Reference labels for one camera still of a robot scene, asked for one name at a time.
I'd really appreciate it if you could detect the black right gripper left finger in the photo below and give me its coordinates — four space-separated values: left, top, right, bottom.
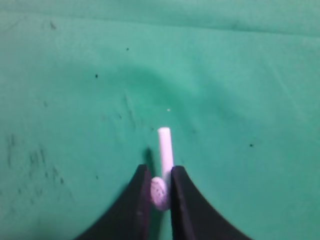
76 164 152 240

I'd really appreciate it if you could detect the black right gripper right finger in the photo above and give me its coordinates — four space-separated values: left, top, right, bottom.
170 165 250 240

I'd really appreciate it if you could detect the white bluetooth earbud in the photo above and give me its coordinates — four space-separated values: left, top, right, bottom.
150 127 174 212

